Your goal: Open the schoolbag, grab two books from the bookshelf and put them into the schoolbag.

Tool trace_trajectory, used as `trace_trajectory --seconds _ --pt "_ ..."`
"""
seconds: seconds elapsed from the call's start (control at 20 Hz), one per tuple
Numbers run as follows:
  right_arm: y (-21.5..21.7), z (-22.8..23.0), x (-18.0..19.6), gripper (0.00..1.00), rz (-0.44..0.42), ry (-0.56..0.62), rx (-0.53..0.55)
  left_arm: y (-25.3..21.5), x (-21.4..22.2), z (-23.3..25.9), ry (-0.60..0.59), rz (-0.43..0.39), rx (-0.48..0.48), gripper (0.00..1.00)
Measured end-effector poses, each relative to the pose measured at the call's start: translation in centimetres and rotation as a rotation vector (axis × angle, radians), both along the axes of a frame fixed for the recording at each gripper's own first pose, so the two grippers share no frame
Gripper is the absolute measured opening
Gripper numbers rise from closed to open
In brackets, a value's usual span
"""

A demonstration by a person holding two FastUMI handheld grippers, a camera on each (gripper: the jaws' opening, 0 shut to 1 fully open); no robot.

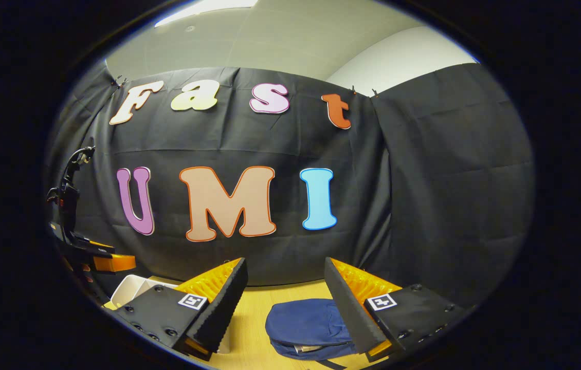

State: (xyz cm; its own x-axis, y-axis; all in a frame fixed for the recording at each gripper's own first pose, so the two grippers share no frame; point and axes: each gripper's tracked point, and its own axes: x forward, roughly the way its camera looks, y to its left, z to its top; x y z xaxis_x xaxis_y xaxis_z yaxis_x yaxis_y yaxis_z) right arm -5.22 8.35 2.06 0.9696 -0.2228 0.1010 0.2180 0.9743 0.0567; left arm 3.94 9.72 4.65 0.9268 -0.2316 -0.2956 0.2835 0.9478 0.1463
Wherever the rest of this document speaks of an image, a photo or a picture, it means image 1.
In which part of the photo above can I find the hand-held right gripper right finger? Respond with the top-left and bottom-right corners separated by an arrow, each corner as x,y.
323,256 -> 471,363

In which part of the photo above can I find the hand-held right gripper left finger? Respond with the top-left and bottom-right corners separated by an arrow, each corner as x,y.
111,256 -> 249,362

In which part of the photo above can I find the white plastic bookshelf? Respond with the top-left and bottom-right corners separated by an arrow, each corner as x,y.
110,274 -> 232,356

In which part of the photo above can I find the blue schoolbag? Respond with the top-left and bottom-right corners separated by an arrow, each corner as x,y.
264,298 -> 359,362

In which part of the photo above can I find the black backdrop cloth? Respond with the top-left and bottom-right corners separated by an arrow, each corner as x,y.
46,62 -> 536,309

